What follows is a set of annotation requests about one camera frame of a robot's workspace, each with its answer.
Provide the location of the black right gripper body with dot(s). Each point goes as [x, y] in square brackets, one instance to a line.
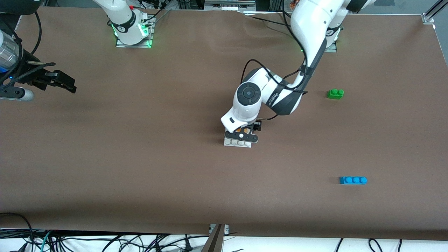
[30, 76]

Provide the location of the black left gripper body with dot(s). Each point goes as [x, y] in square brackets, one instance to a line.
[258, 126]

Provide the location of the yellow two-stud block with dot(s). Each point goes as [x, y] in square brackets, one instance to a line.
[247, 130]

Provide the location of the white studded base plate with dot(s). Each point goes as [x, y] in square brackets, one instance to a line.
[238, 144]

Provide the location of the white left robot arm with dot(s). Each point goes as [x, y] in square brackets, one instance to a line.
[311, 24]

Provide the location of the green two-stud block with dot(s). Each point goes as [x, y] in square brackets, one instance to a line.
[335, 94]

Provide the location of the blue three-stud block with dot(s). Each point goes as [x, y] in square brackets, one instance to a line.
[352, 180]

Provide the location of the brown table cover sheet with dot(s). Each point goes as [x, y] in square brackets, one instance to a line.
[140, 140]

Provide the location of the small silver metal bracket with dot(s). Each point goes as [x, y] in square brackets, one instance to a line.
[226, 229]

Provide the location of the dark metal post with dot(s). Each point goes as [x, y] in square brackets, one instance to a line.
[214, 243]

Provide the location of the aluminium frame with white parts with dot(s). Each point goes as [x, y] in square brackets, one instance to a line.
[229, 5]

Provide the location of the aluminium extrusion frame corner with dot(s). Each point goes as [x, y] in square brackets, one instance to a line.
[428, 17]

